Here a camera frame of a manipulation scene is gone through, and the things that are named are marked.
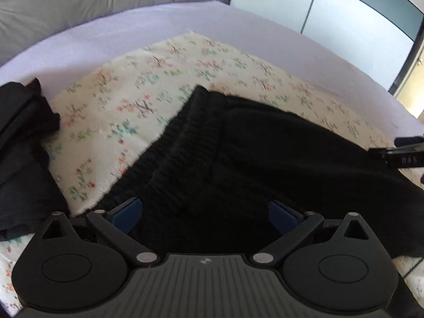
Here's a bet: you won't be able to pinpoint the lavender bed sheet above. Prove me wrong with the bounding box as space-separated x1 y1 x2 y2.
0 0 424 140

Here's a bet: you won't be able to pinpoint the black pants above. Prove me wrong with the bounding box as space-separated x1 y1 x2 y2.
96 84 424 259

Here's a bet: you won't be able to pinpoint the wardrobe with glass doors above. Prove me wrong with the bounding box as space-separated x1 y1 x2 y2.
230 0 424 118

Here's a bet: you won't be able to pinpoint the black folded garment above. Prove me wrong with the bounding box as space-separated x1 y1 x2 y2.
0 78 68 242

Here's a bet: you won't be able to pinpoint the floral printed blanket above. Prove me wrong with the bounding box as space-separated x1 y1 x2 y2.
0 33 424 317

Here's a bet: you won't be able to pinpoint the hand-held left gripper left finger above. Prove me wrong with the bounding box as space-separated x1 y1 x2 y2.
41 197 160 267

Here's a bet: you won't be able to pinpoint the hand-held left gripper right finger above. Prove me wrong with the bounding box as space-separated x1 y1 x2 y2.
250 200 373 267

